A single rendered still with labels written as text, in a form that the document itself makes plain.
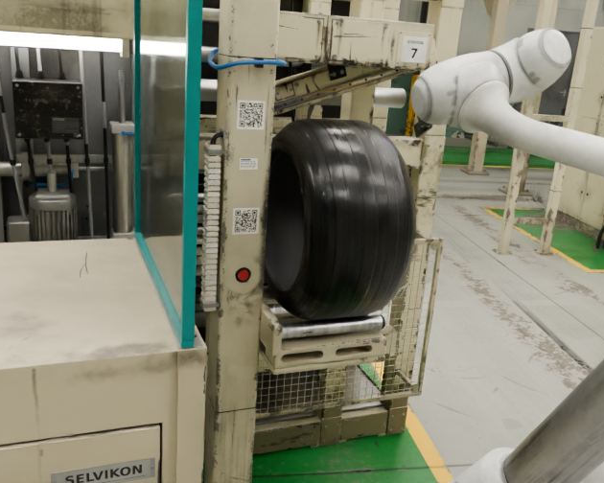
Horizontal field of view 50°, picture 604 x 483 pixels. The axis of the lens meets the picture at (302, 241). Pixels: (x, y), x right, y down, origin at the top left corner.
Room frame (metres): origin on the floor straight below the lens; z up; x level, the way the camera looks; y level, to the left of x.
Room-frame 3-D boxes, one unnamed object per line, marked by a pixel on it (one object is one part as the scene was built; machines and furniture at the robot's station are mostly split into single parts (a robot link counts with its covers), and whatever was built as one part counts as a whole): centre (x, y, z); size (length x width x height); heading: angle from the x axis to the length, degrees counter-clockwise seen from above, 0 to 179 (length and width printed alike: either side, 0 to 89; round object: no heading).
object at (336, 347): (1.78, -0.10, 0.84); 0.36 x 0.09 x 0.06; 112
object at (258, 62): (1.79, 0.18, 1.65); 0.19 x 0.19 x 0.06; 22
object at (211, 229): (1.73, 0.25, 1.19); 0.05 x 0.04 x 0.48; 22
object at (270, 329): (1.84, 0.12, 0.90); 0.40 x 0.03 x 0.10; 22
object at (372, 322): (1.78, -0.10, 0.90); 0.35 x 0.05 x 0.05; 112
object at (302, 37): (2.23, -0.05, 1.71); 0.61 x 0.25 x 0.15; 112
